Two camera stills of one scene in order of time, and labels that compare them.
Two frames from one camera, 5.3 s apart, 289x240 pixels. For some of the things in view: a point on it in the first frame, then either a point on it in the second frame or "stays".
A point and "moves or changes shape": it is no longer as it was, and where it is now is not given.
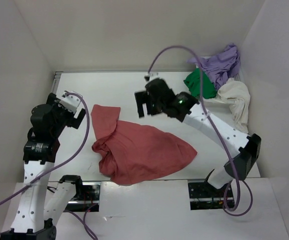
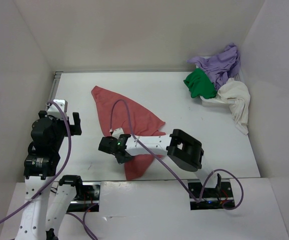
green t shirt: (193, 80) stays
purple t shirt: (221, 67) stays
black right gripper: (141, 98) to (120, 161)
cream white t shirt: (236, 92) stays
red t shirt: (129, 152) moves or changes shape
